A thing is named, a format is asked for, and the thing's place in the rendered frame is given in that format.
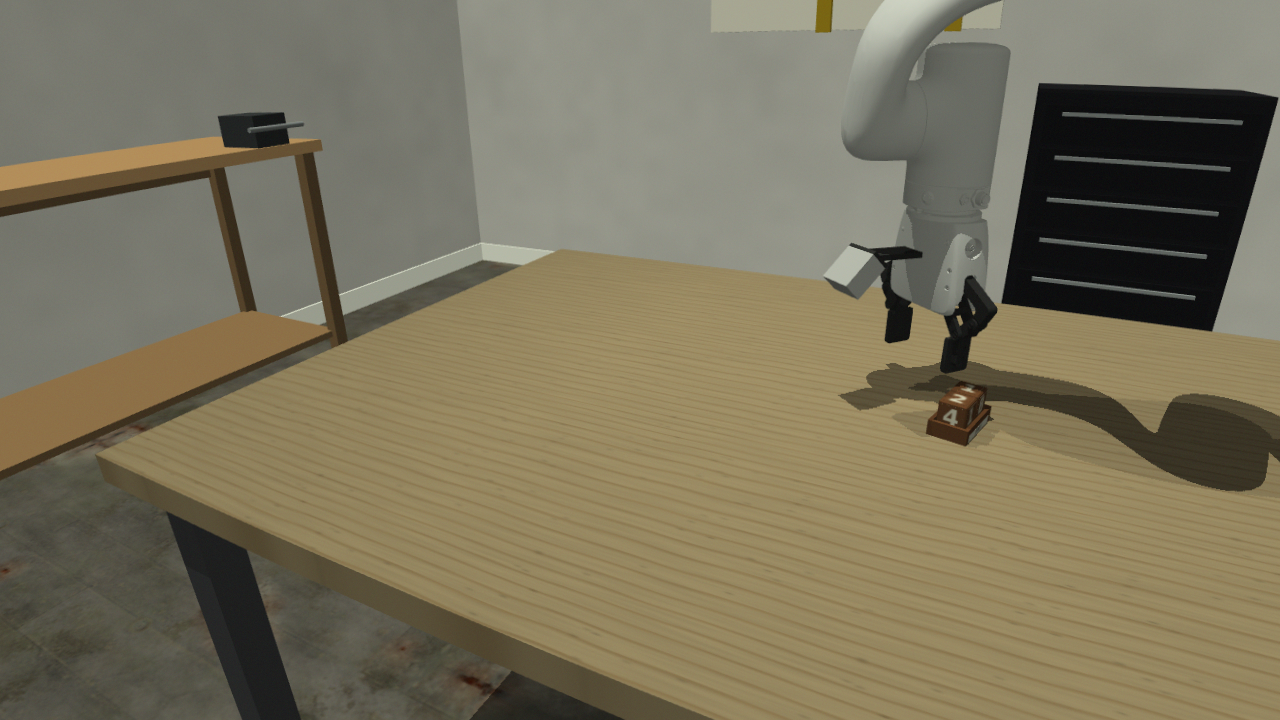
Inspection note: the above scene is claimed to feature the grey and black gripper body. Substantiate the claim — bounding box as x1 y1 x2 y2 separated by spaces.
891 206 989 316

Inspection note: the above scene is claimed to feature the brown number cube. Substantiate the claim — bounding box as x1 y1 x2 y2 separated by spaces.
936 391 977 429
951 380 987 421

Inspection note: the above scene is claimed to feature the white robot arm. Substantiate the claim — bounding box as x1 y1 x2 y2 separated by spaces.
823 0 1011 300

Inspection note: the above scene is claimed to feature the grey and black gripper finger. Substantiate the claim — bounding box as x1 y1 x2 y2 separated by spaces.
881 260 913 343
940 275 998 374

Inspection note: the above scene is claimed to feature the brown wooden tray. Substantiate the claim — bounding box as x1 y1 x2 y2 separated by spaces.
925 404 992 446

